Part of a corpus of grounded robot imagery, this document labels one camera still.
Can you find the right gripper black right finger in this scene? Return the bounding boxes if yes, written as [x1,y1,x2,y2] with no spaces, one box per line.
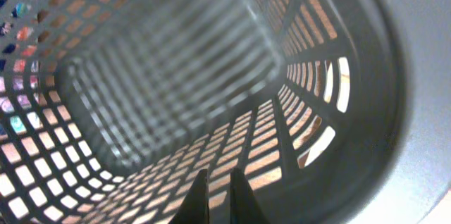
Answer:
[230,168,270,224]

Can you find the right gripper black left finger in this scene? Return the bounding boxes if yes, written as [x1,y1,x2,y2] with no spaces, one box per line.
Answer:
[169,169,209,224]

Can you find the grey plastic basket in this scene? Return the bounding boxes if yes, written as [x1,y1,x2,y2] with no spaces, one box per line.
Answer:
[1,0,401,223]

